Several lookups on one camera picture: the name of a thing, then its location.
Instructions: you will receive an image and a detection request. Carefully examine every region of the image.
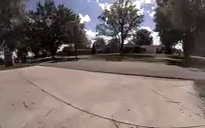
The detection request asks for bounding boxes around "grey asphalt road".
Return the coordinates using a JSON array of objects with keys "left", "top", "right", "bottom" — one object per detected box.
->
[{"left": 39, "top": 55, "right": 205, "bottom": 82}]

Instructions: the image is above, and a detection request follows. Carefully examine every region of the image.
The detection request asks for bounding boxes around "pale concrete driveway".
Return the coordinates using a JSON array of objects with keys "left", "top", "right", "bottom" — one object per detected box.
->
[{"left": 0, "top": 65, "right": 205, "bottom": 128}]

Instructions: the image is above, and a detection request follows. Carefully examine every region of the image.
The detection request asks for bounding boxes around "low building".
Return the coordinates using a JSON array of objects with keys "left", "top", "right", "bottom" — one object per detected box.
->
[
  {"left": 57, "top": 43, "right": 93, "bottom": 57},
  {"left": 123, "top": 44, "right": 165, "bottom": 55}
]

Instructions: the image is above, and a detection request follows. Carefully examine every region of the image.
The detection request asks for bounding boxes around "grass verge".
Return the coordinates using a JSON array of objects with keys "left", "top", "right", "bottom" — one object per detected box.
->
[
  {"left": 89, "top": 52, "right": 205, "bottom": 71},
  {"left": 0, "top": 57, "right": 63, "bottom": 73}
]

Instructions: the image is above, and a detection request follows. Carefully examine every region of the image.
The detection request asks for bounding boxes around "tall thin-crowned tree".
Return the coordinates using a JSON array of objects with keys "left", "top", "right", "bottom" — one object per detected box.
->
[{"left": 95, "top": 0, "right": 145, "bottom": 56}]

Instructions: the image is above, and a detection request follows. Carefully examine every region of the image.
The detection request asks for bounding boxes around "small round tree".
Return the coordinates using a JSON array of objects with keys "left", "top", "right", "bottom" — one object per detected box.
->
[{"left": 133, "top": 28, "right": 155, "bottom": 47}]

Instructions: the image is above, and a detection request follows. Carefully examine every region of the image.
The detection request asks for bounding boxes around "large dark tree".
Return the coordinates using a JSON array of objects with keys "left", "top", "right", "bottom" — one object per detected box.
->
[
  {"left": 153, "top": 0, "right": 205, "bottom": 65},
  {"left": 0, "top": 0, "right": 28, "bottom": 66},
  {"left": 23, "top": 0, "right": 92, "bottom": 61}
]

